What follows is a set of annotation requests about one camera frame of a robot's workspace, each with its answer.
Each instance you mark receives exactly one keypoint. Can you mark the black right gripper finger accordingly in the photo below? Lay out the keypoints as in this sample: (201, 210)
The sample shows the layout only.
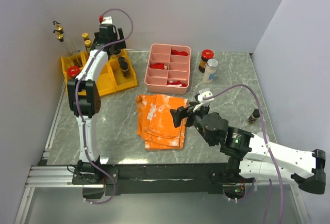
(178, 115)
(193, 103)

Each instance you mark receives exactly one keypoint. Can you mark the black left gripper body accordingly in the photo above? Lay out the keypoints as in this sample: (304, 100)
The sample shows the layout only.
(120, 35)

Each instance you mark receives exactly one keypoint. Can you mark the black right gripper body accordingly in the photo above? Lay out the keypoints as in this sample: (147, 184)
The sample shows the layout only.
(195, 118)

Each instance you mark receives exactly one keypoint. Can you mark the sauce bottle green label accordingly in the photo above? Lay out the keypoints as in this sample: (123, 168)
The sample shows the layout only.
(88, 46)

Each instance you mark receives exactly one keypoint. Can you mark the sauce bottle yellow cap back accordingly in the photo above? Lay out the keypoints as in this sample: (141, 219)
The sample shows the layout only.
(85, 36)

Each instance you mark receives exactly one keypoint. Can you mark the dark spice jar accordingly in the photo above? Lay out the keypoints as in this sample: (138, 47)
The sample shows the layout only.
(125, 69)

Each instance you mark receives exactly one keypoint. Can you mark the brass clamp wall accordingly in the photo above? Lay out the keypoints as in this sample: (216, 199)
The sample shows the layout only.
(58, 26)
(59, 35)

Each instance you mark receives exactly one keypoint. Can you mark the brown spice jar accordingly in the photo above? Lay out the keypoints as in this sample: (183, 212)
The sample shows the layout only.
(116, 54)

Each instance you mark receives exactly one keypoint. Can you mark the dark spice shaker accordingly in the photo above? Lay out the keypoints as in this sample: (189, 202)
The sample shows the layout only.
(121, 61)

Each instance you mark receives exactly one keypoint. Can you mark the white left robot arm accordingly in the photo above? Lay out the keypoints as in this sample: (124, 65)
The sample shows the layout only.
(84, 98)

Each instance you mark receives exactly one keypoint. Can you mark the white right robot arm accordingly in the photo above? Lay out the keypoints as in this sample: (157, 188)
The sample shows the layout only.
(250, 156)

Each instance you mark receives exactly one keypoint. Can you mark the orange tie-dye cloth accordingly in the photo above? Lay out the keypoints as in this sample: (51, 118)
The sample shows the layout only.
(155, 123)

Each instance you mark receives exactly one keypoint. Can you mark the red white sock bottom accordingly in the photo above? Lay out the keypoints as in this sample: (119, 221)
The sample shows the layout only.
(177, 83)

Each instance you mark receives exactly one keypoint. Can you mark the pink divided tray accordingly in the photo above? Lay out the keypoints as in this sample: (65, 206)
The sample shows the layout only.
(178, 69)

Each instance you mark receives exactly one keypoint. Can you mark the silver lid glass jar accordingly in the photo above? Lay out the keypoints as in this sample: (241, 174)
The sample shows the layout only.
(210, 71)

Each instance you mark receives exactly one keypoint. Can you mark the yellow plastic bin organizer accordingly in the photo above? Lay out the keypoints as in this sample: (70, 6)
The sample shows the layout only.
(111, 78)

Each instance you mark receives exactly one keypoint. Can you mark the dark brown jar back right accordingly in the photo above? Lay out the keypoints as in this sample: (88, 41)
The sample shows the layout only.
(255, 116)

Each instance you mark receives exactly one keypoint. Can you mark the red sock middle compartment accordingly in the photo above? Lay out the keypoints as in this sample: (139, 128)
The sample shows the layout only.
(159, 66)

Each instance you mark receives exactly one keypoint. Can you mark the red sock compartment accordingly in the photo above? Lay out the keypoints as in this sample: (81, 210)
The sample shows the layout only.
(159, 66)
(179, 53)

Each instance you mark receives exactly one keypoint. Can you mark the red lid sauce jar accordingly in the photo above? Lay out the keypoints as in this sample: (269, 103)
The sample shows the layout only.
(206, 55)

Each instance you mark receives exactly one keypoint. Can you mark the red sock top compartment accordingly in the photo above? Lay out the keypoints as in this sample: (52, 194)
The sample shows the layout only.
(179, 53)

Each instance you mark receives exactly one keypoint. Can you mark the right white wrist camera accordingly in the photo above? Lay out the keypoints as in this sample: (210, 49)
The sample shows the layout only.
(203, 98)

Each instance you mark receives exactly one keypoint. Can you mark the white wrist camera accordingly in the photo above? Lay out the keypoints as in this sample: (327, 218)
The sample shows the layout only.
(105, 20)
(203, 98)

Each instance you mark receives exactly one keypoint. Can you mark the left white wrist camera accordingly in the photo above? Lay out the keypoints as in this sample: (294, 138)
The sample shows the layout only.
(105, 20)

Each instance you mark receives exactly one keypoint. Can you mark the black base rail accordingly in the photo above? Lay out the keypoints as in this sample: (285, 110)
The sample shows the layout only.
(122, 179)

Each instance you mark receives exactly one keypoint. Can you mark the aluminium frame rail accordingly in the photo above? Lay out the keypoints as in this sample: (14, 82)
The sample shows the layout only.
(61, 148)

